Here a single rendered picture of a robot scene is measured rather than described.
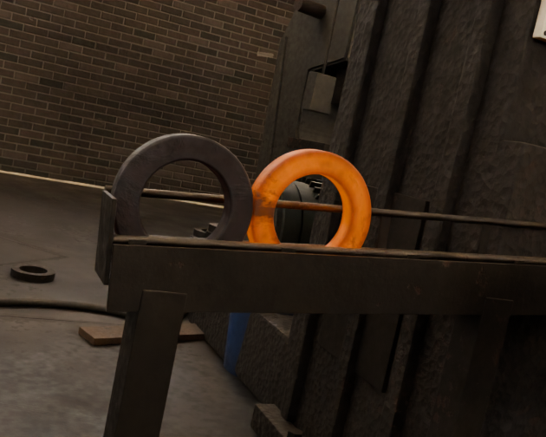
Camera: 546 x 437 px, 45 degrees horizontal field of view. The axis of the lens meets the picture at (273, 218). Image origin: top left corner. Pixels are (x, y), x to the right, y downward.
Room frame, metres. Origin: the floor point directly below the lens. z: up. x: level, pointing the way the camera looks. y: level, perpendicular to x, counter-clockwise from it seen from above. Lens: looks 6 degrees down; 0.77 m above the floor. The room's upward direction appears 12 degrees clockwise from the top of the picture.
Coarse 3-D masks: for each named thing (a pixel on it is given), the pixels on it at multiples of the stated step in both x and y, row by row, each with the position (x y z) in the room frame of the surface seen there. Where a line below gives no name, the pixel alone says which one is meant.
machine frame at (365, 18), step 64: (384, 0) 1.69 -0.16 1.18; (448, 0) 1.47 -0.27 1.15; (512, 0) 1.29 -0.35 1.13; (384, 64) 1.65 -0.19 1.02; (448, 64) 1.42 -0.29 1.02; (512, 64) 1.25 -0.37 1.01; (384, 128) 1.59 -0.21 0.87; (448, 128) 1.38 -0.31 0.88; (512, 128) 1.24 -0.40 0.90; (320, 192) 1.81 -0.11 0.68; (384, 192) 1.49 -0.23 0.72; (448, 192) 1.30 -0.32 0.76; (512, 192) 1.19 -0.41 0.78; (320, 320) 1.68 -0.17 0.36; (384, 320) 1.42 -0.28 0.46; (448, 320) 1.26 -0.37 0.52; (512, 320) 1.22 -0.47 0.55; (320, 384) 1.62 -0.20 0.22; (384, 384) 1.38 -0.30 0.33; (512, 384) 1.23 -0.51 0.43
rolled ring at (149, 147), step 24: (144, 144) 0.86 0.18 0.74; (168, 144) 0.84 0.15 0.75; (192, 144) 0.86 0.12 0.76; (216, 144) 0.87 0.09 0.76; (120, 168) 0.85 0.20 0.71; (144, 168) 0.83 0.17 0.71; (216, 168) 0.87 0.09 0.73; (240, 168) 0.88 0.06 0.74; (120, 192) 0.83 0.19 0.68; (240, 192) 0.89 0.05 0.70; (120, 216) 0.83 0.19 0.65; (240, 216) 0.89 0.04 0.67; (240, 240) 0.89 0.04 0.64
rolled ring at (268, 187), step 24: (264, 168) 0.93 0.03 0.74; (288, 168) 0.92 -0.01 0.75; (312, 168) 0.93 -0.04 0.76; (336, 168) 0.94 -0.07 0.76; (264, 192) 0.91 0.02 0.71; (360, 192) 0.96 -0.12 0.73; (264, 216) 0.91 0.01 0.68; (360, 216) 0.97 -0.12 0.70; (264, 240) 0.91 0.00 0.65; (336, 240) 0.97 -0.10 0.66; (360, 240) 0.97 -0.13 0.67
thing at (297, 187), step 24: (288, 192) 2.25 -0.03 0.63; (312, 192) 2.33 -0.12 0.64; (288, 216) 2.20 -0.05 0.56; (312, 216) 2.26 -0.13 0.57; (288, 240) 2.20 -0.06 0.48; (192, 312) 2.64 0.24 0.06; (216, 336) 2.37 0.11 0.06; (264, 336) 2.01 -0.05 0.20; (288, 336) 1.90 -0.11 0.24; (240, 360) 2.14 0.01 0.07; (264, 360) 1.98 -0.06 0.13; (264, 384) 1.95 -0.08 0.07
